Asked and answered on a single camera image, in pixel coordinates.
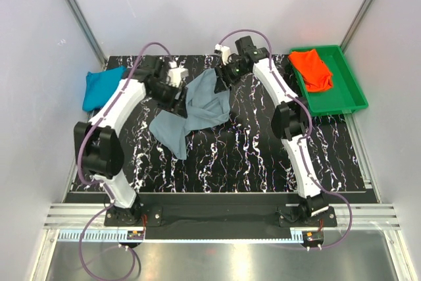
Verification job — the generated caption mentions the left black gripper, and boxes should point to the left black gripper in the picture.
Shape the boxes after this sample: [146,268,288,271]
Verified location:
[147,82,187,118]

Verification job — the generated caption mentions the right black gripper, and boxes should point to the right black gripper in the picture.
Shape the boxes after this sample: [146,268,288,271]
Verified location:
[213,60,249,95]

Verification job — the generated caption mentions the grey-blue t shirt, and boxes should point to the grey-blue t shirt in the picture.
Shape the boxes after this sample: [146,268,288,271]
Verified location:
[149,68,230,160]

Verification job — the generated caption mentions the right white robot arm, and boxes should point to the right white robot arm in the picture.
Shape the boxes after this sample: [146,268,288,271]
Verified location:
[214,36,328,226]

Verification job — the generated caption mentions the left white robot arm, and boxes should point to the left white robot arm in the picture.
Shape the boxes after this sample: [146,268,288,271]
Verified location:
[74,55,189,226]

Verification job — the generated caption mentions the teal folded t shirt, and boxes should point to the teal folded t shirt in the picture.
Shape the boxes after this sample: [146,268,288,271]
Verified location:
[82,66,126,113]

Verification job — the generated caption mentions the orange t shirt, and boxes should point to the orange t shirt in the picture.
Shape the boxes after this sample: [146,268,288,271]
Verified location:
[289,49,333,93]

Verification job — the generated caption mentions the green plastic tray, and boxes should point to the green plastic tray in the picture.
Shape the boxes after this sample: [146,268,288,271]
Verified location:
[290,45,368,116]

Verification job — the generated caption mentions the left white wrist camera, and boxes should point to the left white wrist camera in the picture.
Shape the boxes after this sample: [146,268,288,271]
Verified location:
[167,61,189,88]

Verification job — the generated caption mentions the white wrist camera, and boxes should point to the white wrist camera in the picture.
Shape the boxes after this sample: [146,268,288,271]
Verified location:
[167,61,189,88]
[214,43,232,65]

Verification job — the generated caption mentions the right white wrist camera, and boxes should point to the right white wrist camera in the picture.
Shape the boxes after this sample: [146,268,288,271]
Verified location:
[214,43,232,65]

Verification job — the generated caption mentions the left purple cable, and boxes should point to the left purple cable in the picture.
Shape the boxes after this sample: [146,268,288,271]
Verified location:
[76,41,172,280]

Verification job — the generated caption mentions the aluminium front rail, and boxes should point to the aluminium front rail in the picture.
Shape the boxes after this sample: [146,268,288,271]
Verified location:
[44,203,400,244]

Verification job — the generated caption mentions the left aluminium frame post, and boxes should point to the left aluminium frame post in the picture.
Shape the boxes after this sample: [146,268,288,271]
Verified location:
[65,0,108,65]

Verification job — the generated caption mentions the aluminium frame post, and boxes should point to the aluminium frame post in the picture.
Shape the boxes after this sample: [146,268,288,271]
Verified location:
[340,0,375,52]
[65,0,108,65]

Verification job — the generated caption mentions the right aluminium frame post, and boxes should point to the right aluminium frame post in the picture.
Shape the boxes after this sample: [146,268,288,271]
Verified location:
[340,0,375,52]

